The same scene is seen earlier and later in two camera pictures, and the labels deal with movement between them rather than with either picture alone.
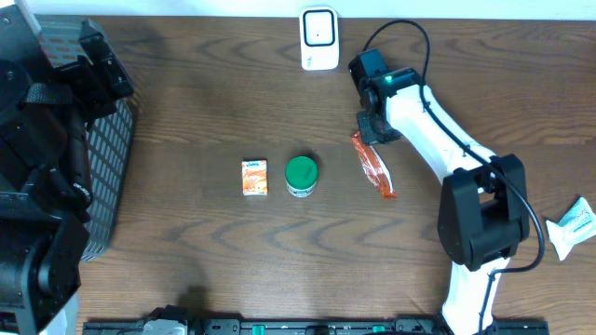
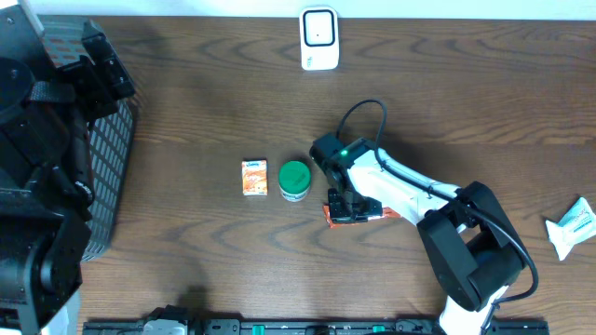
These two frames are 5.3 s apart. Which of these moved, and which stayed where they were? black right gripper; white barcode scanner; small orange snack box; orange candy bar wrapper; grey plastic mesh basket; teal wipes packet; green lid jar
Moved: black right gripper; green lid jar; orange candy bar wrapper
Stayed: teal wipes packet; white barcode scanner; small orange snack box; grey plastic mesh basket
